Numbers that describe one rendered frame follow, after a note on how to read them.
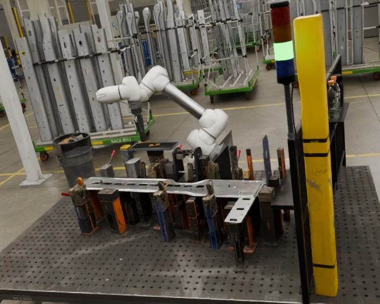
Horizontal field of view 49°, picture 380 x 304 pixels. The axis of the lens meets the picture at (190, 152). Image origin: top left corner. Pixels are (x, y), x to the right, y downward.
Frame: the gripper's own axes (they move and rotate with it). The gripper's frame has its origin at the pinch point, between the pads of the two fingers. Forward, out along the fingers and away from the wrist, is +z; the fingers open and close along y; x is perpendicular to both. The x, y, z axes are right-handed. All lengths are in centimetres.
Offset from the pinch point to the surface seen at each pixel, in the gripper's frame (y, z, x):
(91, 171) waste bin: -223, 87, -160
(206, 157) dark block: 0.1, 21.7, 41.3
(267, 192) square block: 48, 32, 81
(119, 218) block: 23, 49, -22
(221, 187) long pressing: 24, 35, 52
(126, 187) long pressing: 12.0, 31.9, -15.7
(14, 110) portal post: -255, -6, -265
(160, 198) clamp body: 36, 33, 14
